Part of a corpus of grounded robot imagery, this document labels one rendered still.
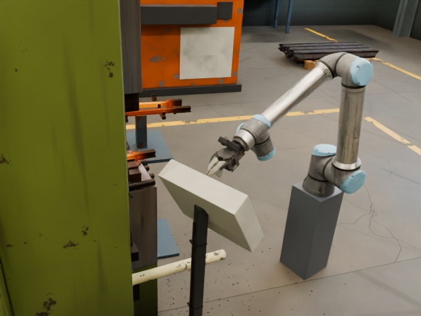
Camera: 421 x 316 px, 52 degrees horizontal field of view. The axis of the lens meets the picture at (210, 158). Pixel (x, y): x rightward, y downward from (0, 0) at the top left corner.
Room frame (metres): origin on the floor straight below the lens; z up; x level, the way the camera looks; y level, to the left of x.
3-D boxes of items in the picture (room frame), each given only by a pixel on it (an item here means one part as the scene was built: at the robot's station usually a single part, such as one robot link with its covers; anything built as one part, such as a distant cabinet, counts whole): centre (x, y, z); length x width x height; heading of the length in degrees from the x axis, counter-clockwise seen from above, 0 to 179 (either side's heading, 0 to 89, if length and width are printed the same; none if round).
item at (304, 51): (7.34, -1.90, 0.12); 1.58 x 0.80 x 0.24; 109
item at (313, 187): (2.18, -0.66, 0.65); 0.19 x 0.19 x 0.10
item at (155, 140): (2.32, 0.42, 0.74); 0.40 x 0.30 x 0.02; 20
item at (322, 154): (2.18, -0.66, 0.79); 0.17 x 0.15 x 0.18; 29
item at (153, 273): (1.42, 0.11, 0.62); 0.44 x 0.05 x 0.05; 117
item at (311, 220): (2.18, -0.66, 0.30); 0.22 x 0.22 x 0.60; 39
